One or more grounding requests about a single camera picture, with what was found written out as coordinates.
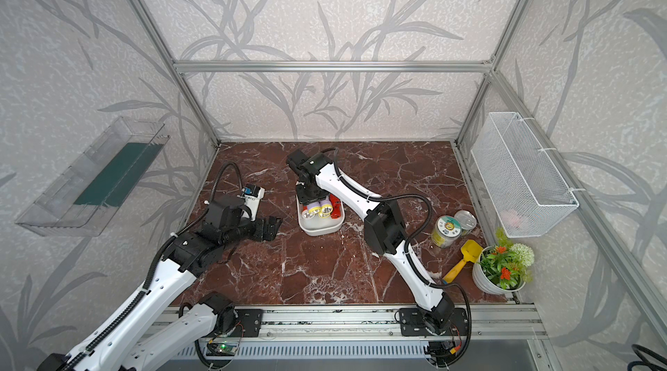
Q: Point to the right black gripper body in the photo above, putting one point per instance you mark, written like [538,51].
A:
[307,196]

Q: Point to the round jar with label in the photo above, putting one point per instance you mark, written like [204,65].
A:
[447,230]

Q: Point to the white wire mesh basket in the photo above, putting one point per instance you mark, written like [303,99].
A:
[528,192]

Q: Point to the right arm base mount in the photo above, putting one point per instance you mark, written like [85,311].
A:
[412,323]

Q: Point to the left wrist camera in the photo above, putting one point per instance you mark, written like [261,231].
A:
[252,195]

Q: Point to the white plastic storage box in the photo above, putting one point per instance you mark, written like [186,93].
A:
[317,226]

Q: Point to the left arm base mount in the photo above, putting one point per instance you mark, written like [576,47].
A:
[246,322]

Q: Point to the purple flashlight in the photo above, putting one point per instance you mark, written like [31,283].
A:
[327,208]
[311,210]

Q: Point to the yellow toy shovel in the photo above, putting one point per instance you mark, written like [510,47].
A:
[471,251]

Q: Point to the green shelf liner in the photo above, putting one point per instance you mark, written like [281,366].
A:
[117,179]

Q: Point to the potted artificial flower plant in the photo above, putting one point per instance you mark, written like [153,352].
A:
[503,268]

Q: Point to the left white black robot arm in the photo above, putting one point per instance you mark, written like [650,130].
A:
[120,342]

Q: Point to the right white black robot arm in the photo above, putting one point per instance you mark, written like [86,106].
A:
[320,180]

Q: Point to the clear plastic wall shelf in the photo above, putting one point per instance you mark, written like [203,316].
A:
[54,214]

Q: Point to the aluminium front rail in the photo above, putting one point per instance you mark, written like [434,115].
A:
[377,323]

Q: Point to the round tin can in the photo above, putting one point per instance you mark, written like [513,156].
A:
[467,221]

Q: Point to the red flashlight long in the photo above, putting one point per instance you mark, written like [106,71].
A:
[336,207]

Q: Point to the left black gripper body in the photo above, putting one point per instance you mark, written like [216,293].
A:
[245,229]

